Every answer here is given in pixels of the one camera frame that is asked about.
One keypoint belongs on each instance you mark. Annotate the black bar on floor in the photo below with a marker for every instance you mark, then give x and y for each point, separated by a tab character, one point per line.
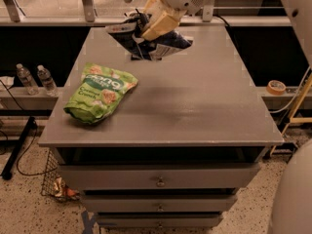
7	171

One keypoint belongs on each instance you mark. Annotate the grey drawer cabinet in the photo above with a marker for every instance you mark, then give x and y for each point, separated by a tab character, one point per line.
197	107

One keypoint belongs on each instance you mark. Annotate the wire mesh basket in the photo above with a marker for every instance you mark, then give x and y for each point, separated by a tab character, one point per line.
53	184

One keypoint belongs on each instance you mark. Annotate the right clear water bottle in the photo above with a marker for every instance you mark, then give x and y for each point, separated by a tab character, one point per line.
47	81

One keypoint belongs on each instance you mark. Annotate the blue chip bag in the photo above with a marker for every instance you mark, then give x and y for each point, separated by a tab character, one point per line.
125	34

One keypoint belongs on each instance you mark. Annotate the left clear water bottle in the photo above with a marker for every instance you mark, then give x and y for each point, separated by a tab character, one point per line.
27	79

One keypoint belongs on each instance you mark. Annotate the drawer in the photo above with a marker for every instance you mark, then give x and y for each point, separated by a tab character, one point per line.
140	177
158	203

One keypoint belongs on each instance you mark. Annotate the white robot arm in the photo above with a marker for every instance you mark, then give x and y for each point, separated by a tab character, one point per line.
292	206

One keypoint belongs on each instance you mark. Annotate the middle drawer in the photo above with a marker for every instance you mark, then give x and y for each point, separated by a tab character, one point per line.
158	203

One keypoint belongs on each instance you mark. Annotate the roll of tan tape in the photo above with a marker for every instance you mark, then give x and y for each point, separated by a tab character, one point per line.
275	87

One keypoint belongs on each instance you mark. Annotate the top drawer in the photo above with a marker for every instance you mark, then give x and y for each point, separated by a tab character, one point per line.
140	177

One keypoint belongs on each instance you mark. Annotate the small dark blue snack bar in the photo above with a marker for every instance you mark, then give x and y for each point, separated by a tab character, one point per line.
134	57

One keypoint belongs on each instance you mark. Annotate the yellow metal stand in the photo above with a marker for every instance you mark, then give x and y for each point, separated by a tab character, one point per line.
288	114

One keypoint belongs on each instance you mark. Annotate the clear water bottle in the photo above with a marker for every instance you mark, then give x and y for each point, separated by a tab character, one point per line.
27	79
47	81

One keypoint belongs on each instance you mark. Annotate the green rice chip bag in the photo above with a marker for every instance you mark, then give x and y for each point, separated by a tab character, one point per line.
101	90

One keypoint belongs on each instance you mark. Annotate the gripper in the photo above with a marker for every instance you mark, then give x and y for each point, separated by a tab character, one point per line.
163	19

